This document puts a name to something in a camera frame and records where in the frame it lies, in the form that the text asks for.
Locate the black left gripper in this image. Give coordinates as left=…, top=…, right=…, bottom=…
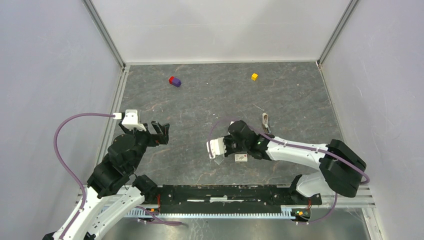
left=120, top=119, right=170, bottom=171

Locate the staple tray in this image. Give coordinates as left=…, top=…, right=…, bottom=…
left=214, top=156, right=225, bottom=165

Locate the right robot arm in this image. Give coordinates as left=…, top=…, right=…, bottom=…
left=208, top=120, right=370, bottom=204

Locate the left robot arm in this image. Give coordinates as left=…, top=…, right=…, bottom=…
left=43, top=119, right=170, bottom=240

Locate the red and purple block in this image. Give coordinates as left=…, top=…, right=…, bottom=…
left=168, top=76, right=182, bottom=88

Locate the yellow cube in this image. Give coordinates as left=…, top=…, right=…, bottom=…
left=251, top=73, right=259, bottom=81

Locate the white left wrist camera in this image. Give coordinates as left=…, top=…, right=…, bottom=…
left=113, top=109, right=147, bottom=132

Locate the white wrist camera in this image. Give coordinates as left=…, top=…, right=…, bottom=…
left=206, top=137, right=226, bottom=160
left=113, top=109, right=147, bottom=132

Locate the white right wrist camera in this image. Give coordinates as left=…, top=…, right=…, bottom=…
left=206, top=137, right=226, bottom=160

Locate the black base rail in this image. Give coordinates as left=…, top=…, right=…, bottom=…
left=145, top=184, right=323, bottom=214

